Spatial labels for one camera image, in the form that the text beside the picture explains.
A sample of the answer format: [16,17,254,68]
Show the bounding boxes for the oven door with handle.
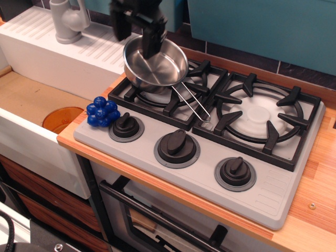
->
[99,176,276,251]

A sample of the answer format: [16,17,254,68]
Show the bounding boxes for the black middle stove knob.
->
[154,129,201,169]

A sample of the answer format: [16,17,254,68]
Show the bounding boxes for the black left burner grate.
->
[108,60,228,131]

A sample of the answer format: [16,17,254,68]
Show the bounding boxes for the blue toy blueberry cluster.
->
[86,96,120,127]

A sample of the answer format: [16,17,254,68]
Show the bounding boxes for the black stove knob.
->
[108,112,145,143]
[154,129,201,169]
[214,156,257,192]

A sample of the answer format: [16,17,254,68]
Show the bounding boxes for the grey toy faucet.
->
[49,0,90,44]

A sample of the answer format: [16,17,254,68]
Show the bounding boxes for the stainless steel pan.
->
[123,36,211,122]

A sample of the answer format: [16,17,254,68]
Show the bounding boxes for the white toy sink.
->
[1,6,125,199]

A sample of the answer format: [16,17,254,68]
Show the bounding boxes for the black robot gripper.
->
[110,1,167,59]

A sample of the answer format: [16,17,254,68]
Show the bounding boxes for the black braided cable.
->
[0,211,14,252]

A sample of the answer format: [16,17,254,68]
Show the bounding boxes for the black left stove knob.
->
[108,112,145,143]

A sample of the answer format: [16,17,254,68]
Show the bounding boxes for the black right stove knob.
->
[214,156,257,192]

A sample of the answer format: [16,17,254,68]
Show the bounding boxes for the wooden drawer fronts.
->
[1,156,111,251]

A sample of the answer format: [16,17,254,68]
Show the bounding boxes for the grey toy stove top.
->
[72,54,327,232]

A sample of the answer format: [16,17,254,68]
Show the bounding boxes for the black right burner grate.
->
[192,72,325,172]

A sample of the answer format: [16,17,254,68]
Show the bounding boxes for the black burner grate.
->
[192,72,325,172]
[108,60,228,131]

